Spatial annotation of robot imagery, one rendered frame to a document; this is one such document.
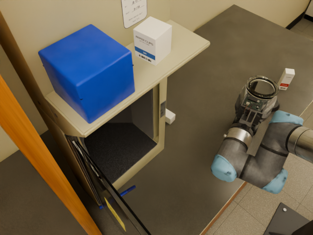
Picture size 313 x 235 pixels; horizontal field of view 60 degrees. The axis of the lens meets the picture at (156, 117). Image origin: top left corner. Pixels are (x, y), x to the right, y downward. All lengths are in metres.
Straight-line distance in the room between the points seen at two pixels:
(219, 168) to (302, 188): 1.53
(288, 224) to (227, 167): 1.36
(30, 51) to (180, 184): 0.71
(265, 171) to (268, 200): 1.34
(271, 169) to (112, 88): 0.51
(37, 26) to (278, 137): 0.61
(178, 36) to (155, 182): 0.58
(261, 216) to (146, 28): 1.74
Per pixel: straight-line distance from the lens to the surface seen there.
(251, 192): 2.11
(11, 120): 0.38
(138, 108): 0.93
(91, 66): 0.40
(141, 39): 0.50
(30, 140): 0.42
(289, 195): 2.20
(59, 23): 0.46
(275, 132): 0.78
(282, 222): 2.09
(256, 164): 0.79
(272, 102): 0.97
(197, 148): 1.08
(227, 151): 0.80
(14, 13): 0.42
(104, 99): 0.43
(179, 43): 0.57
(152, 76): 0.50
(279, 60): 1.52
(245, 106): 0.87
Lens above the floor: 1.86
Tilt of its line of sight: 53 degrees down
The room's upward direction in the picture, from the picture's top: straight up
